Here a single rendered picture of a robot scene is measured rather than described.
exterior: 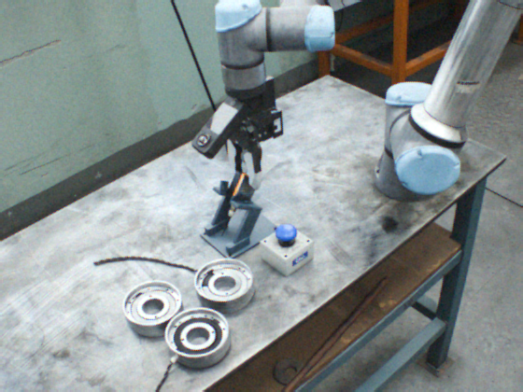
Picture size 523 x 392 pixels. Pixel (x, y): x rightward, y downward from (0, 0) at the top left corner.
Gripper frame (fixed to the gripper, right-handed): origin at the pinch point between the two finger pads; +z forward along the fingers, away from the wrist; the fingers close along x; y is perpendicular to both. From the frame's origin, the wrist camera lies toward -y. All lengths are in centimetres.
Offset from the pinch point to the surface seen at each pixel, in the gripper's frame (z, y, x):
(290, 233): 4.5, -0.4, -13.4
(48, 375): 12, -49, -7
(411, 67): 65, 167, 91
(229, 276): 9.1, -12.7, -10.6
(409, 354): 68, 35, -19
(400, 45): 50, 157, 91
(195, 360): 8.8, -28.1, -22.5
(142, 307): 9.1, -28.7, -6.6
